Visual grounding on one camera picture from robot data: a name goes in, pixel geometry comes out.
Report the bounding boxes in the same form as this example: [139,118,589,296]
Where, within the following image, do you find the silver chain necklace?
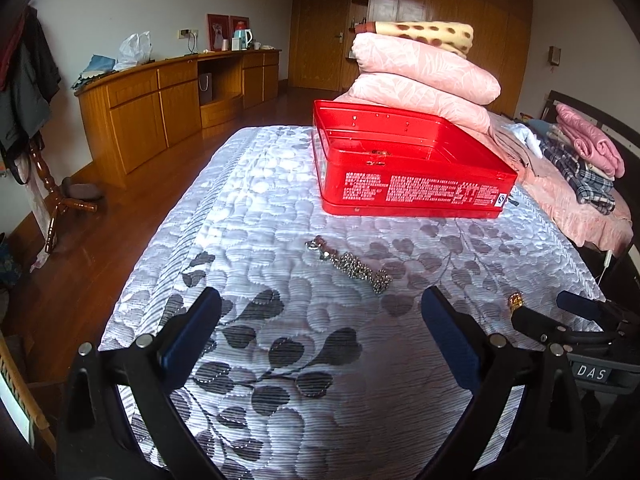
[305,234,394,296]

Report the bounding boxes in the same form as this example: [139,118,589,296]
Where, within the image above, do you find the pink bed cover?
[470,109,635,258]

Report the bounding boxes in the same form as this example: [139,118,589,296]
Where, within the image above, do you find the plaid folded clothes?
[540,126,615,216]

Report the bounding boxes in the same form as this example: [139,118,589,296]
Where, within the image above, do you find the folded pink garment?
[555,103,625,178]

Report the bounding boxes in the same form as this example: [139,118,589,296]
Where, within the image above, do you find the dark wooden headboard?
[540,90,639,206]

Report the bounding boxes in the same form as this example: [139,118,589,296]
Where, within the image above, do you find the grey-brown folded garment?
[488,113,544,181]

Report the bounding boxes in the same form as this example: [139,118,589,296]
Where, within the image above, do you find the white cloth on bed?
[504,122,544,159]

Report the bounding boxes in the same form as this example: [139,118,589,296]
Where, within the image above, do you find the white quilted leaf bedspread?
[101,126,601,479]

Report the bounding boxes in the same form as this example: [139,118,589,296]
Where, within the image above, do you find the red metal tin box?
[311,100,518,219]

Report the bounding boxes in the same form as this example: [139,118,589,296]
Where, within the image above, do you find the wooden coat rack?
[29,133,103,255]

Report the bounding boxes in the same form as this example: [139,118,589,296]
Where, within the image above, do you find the lower pink folded quilt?
[344,73,490,132]

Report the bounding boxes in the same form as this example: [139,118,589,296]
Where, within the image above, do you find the yellow brown-spotted blanket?
[355,21,474,58]

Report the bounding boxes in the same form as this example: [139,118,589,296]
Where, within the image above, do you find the wooden sideboard cabinet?
[75,49,280,188]

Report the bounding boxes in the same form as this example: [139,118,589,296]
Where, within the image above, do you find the hanging dark clothes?
[1,6,61,165]

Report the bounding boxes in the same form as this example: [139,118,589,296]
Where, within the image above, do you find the blue folded cloth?
[72,54,116,90]

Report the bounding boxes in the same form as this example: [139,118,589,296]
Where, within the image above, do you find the wooden wardrobe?
[288,0,533,116]

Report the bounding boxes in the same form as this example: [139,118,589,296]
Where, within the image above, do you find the white plastic bag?
[114,32,153,72]

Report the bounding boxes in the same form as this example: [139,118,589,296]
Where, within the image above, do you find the teal electric kettle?
[233,20,254,50]

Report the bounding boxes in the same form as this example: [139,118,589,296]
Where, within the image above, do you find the wall switch box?
[548,46,561,67]

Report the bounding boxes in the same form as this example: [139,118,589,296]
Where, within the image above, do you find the wall power outlet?
[177,28,198,39]

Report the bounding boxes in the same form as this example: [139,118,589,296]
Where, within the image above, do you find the red picture frame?
[206,14,250,51]

